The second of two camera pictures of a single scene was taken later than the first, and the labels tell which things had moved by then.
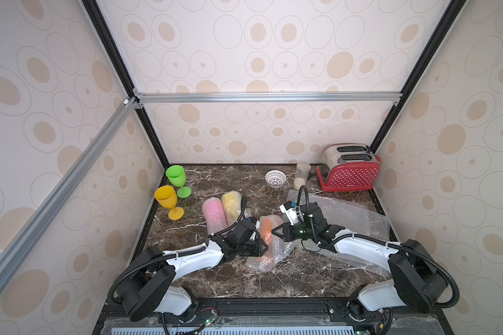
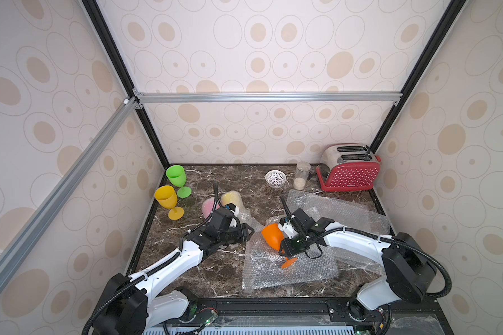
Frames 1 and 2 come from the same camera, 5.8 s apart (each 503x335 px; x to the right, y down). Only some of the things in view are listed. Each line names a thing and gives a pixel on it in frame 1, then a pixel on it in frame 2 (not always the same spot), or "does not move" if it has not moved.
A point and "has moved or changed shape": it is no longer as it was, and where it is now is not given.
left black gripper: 260,248 → 243,232
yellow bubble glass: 231,200 does not move
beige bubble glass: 168,197 does not move
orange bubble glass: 277,248 has moved or changed shape
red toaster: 348,167 does not move
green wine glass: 176,174 does not move
